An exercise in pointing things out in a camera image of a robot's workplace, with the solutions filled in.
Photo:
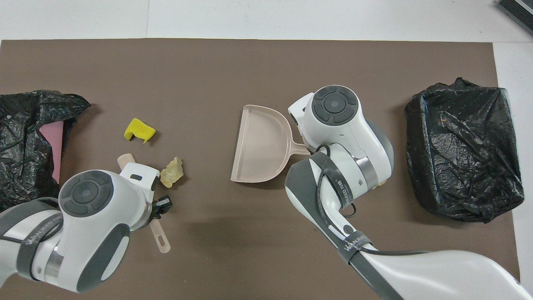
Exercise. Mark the pale foam chunk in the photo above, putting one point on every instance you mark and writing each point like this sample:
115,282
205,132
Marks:
173,173

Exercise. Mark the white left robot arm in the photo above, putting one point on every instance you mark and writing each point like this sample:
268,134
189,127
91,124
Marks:
83,216

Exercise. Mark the black bag lined bin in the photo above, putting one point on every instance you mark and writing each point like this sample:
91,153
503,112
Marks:
462,154

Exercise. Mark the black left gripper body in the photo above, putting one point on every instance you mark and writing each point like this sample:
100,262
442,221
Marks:
162,207

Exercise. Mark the yellow sponge piece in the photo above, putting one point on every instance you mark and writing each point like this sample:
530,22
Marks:
139,130

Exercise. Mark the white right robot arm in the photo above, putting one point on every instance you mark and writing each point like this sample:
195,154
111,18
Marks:
345,125

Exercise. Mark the pink bin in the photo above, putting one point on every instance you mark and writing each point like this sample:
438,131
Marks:
52,141

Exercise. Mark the beige plastic dustpan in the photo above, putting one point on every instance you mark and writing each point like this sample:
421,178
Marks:
260,146

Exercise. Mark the dark ribbed device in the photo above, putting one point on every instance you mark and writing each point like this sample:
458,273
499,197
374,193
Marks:
518,10

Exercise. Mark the crumpled black trash bag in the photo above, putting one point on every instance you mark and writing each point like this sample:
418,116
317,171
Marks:
21,158

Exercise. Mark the brown table mat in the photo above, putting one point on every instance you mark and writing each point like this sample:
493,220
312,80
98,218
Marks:
250,62

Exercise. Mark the beige hand brush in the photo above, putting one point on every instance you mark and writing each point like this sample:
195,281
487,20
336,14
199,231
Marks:
161,239

